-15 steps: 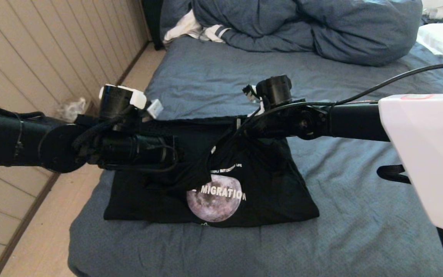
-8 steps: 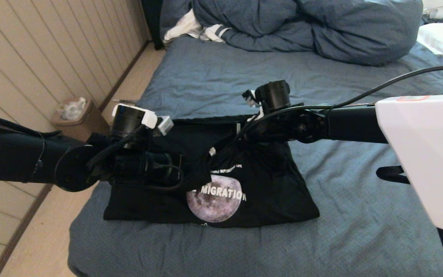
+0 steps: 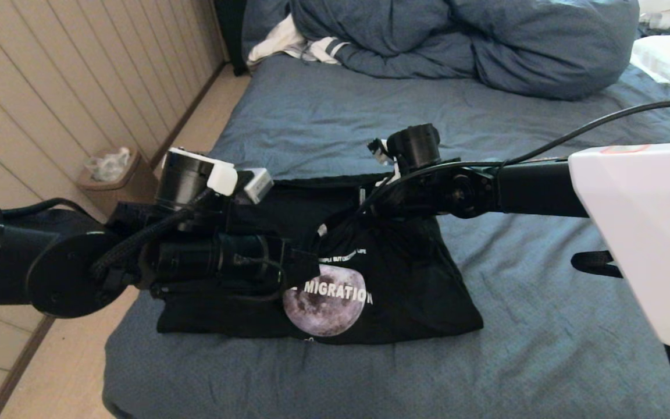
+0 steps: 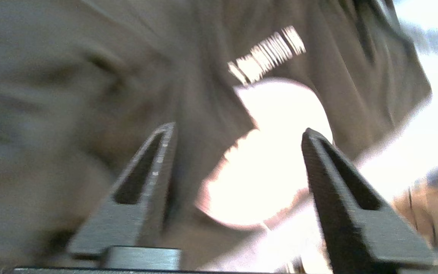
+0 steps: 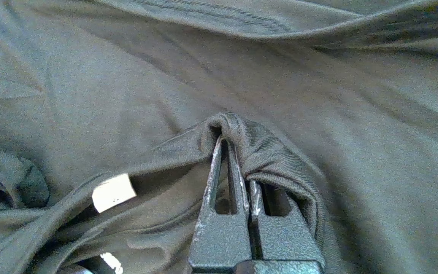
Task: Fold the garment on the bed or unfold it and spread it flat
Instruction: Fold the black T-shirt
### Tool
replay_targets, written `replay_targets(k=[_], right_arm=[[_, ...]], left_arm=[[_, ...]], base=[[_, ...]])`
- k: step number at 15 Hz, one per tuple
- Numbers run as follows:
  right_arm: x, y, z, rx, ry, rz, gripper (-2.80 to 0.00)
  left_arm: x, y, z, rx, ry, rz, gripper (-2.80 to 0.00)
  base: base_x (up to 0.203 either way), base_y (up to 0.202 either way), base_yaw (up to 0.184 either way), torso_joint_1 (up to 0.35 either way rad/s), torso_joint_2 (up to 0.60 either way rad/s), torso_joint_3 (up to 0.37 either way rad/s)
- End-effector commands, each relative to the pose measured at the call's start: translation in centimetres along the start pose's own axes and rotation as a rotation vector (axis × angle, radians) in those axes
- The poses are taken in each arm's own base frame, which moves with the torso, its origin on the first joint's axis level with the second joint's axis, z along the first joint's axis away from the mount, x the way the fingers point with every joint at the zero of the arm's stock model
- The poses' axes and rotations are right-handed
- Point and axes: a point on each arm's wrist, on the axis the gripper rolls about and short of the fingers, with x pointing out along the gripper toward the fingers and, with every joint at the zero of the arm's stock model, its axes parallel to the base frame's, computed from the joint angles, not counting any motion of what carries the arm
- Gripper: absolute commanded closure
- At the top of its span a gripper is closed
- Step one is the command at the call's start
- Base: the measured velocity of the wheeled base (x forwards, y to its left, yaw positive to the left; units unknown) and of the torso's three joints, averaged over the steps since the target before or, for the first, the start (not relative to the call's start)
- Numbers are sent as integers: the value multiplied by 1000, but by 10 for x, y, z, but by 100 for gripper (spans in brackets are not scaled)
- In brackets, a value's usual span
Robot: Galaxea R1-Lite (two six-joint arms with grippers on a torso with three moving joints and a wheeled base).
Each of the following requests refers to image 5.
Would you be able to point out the black printed t-shirt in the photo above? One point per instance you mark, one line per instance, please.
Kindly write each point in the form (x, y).
(318, 95)

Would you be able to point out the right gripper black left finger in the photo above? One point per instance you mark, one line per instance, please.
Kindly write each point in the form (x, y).
(219, 239)

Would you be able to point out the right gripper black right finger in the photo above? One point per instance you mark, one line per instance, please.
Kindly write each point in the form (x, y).
(283, 239)

